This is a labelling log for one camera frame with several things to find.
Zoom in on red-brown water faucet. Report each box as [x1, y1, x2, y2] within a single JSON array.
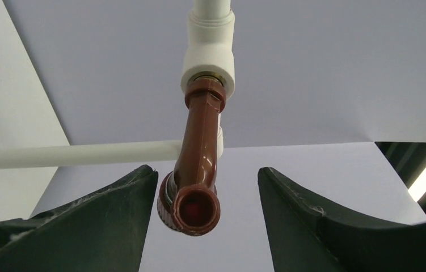
[[157, 75, 226, 236]]

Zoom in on white pipe frame with tees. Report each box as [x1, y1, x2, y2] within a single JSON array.
[[0, 1, 235, 169]]

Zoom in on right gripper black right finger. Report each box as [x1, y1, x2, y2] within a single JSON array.
[[258, 167, 426, 271]]

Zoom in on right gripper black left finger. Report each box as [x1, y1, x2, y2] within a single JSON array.
[[0, 165, 158, 271]]

